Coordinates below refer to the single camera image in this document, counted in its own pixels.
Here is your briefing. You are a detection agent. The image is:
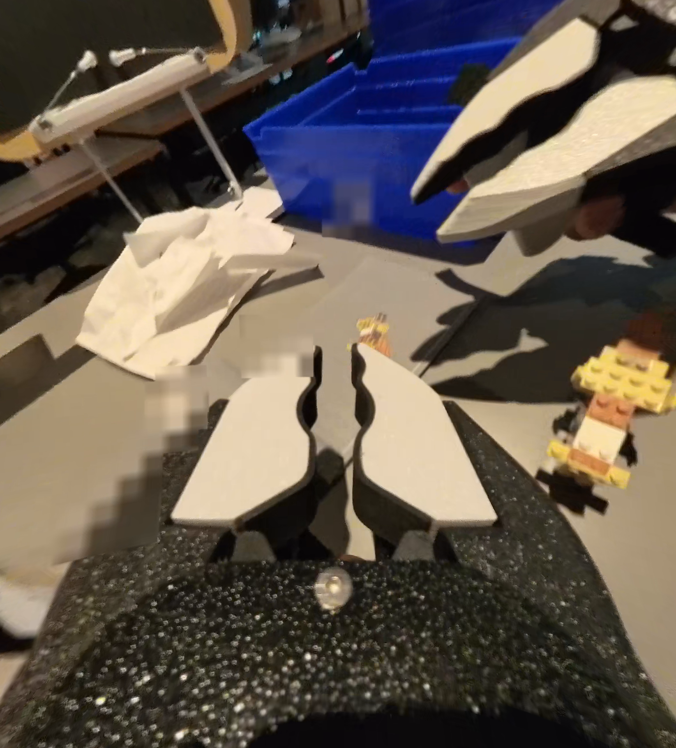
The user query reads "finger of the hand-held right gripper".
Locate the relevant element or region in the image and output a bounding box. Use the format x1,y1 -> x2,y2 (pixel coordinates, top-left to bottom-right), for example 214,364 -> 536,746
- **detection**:
435,75 -> 676,259
409,16 -> 603,206

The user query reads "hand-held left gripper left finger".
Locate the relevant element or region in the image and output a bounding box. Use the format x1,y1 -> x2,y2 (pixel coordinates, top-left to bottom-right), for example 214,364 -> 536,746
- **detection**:
170,345 -> 323,528

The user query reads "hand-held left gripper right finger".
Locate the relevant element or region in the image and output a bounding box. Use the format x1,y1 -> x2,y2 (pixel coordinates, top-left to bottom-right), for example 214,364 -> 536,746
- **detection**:
351,342 -> 499,531

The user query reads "grey instruction booklet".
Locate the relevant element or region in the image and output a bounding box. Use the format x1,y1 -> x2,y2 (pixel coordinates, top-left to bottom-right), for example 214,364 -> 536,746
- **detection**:
221,257 -> 491,562

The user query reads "blue plastic bin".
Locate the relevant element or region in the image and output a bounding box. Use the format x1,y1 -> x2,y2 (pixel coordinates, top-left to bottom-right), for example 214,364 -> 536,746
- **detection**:
243,38 -> 526,249
367,0 -> 555,62

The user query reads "brown yellow toy brick model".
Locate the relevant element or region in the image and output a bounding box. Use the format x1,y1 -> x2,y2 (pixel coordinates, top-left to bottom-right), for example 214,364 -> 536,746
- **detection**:
539,312 -> 676,515

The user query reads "wood-edged grey desk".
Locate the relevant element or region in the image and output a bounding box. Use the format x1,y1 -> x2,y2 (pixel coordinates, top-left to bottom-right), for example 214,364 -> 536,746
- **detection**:
0,32 -> 371,261

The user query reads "white bar desk lamp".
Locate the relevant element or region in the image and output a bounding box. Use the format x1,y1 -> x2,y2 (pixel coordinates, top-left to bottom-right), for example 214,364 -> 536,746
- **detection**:
28,48 -> 285,226

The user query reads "person's right hand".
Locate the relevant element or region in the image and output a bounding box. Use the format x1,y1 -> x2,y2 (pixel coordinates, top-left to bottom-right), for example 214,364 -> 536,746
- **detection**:
568,194 -> 629,240

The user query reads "crumpled white paper bag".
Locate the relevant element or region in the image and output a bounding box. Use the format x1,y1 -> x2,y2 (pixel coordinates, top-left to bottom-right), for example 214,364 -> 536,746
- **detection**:
75,205 -> 322,381

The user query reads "black wood-edged divider panel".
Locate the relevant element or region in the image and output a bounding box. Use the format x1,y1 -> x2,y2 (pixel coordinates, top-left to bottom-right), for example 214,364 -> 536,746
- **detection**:
0,0 -> 255,166

